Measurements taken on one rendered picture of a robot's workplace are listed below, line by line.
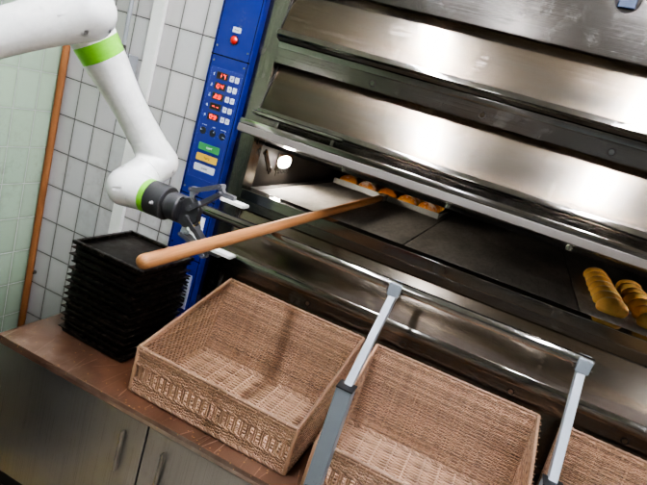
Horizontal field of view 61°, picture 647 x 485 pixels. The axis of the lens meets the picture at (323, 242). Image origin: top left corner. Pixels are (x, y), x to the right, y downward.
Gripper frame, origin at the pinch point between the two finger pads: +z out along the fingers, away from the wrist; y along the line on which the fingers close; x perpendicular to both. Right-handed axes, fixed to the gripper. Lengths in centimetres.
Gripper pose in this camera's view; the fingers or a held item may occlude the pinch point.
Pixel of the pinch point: (235, 231)
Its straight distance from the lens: 140.7
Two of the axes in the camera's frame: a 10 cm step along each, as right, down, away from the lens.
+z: 8.9, 3.5, -2.9
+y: -2.8, 9.3, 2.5
